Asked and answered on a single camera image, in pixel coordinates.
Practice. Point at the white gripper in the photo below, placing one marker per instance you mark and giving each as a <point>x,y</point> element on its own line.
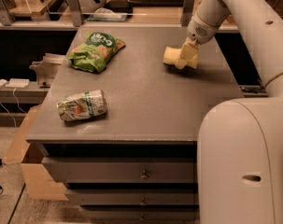
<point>201,32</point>

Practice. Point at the yellow sponge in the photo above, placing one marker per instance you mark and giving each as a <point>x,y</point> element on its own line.
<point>171,55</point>

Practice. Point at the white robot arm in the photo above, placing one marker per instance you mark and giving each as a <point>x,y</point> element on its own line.
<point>240,142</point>

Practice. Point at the clear plastic bag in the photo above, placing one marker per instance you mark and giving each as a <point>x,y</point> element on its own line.
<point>104,14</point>

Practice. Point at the green rice chip bag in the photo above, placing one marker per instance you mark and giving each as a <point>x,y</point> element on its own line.
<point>95,52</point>

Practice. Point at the white green snack bag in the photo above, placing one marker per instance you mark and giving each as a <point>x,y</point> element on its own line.
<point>84,105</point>

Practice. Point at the black keyboard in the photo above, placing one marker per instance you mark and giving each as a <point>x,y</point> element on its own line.
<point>157,3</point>

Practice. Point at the grey drawer cabinet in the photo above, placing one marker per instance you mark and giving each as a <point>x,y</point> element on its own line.
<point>152,121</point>

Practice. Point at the top drawer knob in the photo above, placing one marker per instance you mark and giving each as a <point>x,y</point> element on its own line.
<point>144,175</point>

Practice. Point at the white power strip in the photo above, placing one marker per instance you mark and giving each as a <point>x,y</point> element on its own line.
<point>18,83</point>

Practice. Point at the cardboard box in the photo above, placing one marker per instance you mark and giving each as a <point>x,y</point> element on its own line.
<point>40,185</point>

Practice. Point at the grey post right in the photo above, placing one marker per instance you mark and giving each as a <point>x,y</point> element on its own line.
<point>187,12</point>

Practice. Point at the grey post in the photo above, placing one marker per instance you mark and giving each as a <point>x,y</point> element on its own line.
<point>75,12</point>
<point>187,12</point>
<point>5,17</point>

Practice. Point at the grey post middle left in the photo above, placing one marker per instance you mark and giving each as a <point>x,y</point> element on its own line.
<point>75,12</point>

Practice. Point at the grey metal bracket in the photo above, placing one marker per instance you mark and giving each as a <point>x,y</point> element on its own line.
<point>47,68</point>

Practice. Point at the grey post far left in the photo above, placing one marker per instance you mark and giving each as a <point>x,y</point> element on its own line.
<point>5,17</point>

